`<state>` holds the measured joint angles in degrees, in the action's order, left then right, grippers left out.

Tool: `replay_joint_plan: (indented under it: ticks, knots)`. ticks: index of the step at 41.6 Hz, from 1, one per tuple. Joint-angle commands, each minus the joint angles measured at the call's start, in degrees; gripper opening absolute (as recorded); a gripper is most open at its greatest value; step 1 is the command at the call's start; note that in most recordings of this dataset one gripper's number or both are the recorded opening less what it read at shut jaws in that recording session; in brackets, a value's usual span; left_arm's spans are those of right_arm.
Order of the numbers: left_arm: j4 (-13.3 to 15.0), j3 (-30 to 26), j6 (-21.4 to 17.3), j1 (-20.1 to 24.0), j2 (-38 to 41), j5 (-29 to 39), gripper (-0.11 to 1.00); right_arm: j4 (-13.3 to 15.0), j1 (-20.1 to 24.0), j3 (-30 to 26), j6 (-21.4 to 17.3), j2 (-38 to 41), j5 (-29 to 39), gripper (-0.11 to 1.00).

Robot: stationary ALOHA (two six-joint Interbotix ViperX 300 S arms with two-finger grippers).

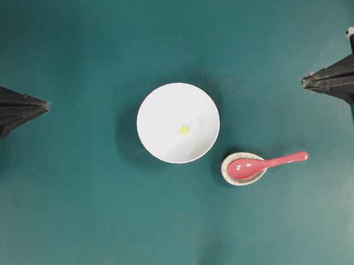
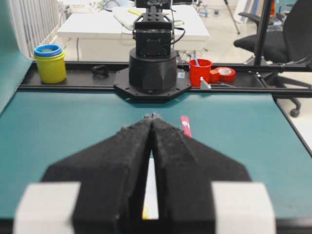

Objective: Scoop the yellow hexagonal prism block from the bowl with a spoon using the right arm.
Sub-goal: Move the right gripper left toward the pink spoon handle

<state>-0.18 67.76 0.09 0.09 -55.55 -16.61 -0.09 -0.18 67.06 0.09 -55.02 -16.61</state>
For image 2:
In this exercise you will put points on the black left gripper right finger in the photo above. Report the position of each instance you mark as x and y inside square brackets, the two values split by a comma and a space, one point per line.
[202, 191]

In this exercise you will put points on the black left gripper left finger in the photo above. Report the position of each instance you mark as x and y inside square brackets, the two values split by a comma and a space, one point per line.
[99, 190]

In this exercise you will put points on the red plastic spoon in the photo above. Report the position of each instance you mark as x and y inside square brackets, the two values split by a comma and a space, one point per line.
[186, 125]

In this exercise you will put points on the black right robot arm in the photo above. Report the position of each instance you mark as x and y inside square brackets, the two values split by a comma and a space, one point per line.
[152, 73]

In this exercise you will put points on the white bowl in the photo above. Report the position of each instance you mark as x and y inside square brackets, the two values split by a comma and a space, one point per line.
[150, 206]

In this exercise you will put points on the red tape roll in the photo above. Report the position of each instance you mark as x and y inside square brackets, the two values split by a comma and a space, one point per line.
[222, 74]

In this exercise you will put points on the red plastic cup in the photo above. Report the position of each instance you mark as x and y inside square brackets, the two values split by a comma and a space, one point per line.
[199, 68]

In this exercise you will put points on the stacked yellow blue cups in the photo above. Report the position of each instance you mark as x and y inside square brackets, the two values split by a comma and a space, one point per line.
[50, 63]

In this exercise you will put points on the white desk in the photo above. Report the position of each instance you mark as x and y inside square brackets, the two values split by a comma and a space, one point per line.
[100, 37]

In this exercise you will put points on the black office chair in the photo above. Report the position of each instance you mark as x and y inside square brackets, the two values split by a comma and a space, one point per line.
[292, 44]

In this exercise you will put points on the black tripod stand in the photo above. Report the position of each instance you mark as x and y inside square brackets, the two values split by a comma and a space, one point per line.
[232, 17]

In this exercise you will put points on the black clip on rail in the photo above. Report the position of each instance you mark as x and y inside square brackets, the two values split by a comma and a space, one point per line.
[100, 70]

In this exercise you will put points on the black aluminium frame rail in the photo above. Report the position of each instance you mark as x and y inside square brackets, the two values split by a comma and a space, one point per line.
[249, 80]

